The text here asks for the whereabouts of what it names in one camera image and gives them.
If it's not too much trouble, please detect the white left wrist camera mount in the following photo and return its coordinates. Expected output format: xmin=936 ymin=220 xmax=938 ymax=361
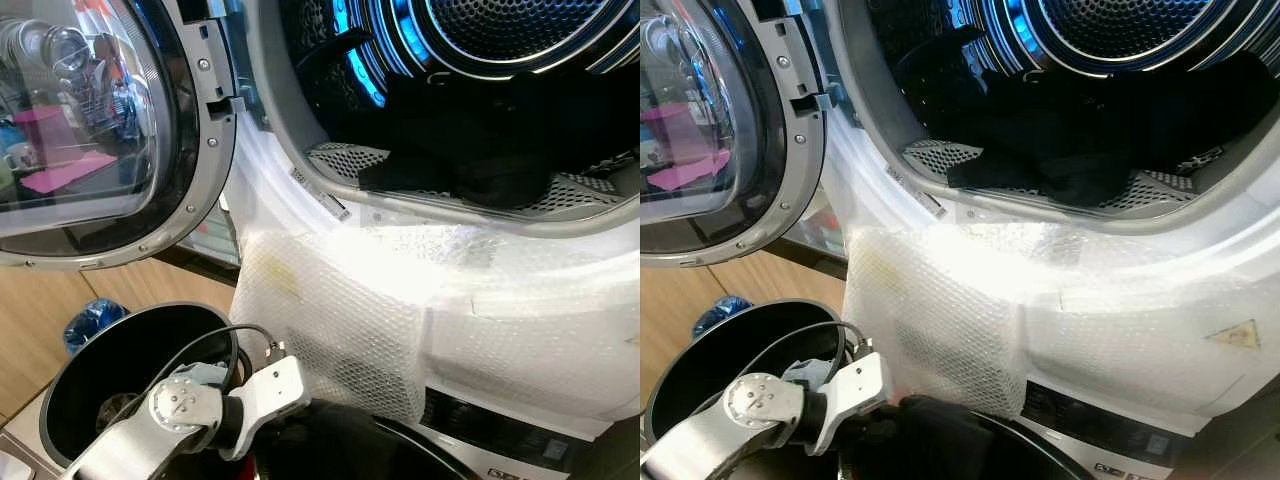
xmin=218 ymin=355 xmax=313 ymax=461
xmin=800 ymin=350 xmax=893 ymax=456

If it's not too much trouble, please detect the perforated metal lint filter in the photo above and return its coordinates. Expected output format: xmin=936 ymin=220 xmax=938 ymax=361
xmin=305 ymin=142 xmax=641 ymax=216
xmin=900 ymin=138 xmax=1226 ymax=216

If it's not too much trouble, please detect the white washing machine black door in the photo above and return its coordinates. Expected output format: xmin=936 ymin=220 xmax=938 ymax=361
xmin=375 ymin=385 xmax=641 ymax=480
xmin=985 ymin=380 xmax=1280 ymax=480

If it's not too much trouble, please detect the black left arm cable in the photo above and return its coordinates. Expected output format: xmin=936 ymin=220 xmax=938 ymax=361
xmin=735 ymin=320 xmax=869 ymax=396
xmin=135 ymin=323 xmax=281 ymax=401

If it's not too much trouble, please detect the round glass dryer door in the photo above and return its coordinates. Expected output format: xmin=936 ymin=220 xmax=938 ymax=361
xmin=0 ymin=0 xmax=239 ymax=271
xmin=640 ymin=0 xmax=829 ymax=269

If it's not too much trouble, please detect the wooden cabinet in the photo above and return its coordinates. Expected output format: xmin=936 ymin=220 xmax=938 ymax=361
xmin=640 ymin=250 xmax=846 ymax=401
xmin=0 ymin=255 xmax=241 ymax=421

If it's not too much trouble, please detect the white tumble dryer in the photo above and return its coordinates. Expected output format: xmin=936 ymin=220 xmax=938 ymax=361
xmin=215 ymin=0 xmax=641 ymax=426
xmin=815 ymin=0 xmax=1280 ymax=436

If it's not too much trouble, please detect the clear bubble wrap sheet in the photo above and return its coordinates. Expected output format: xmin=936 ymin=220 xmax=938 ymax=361
xmin=843 ymin=222 xmax=1280 ymax=421
xmin=228 ymin=222 xmax=641 ymax=426

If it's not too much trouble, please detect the dark patterned garment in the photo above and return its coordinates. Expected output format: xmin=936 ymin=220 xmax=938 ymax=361
xmin=95 ymin=393 xmax=141 ymax=431

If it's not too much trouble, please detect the blue plastic bag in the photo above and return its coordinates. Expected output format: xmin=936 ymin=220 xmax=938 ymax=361
xmin=62 ymin=297 xmax=131 ymax=359
xmin=692 ymin=294 xmax=753 ymax=339

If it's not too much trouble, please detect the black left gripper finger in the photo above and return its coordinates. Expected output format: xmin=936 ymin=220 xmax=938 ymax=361
xmin=915 ymin=395 xmax=991 ymax=441
xmin=320 ymin=442 xmax=399 ymax=480
xmin=908 ymin=438 xmax=989 ymax=480
xmin=325 ymin=400 xmax=401 ymax=446

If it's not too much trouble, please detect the black plastic bucket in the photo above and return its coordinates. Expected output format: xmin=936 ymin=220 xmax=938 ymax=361
xmin=645 ymin=298 xmax=851 ymax=471
xmin=38 ymin=300 xmax=241 ymax=471

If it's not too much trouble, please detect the black clothes pile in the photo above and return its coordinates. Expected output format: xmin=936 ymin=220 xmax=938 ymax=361
xmin=895 ymin=25 xmax=1280 ymax=206
xmin=300 ymin=30 xmax=641 ymax=211

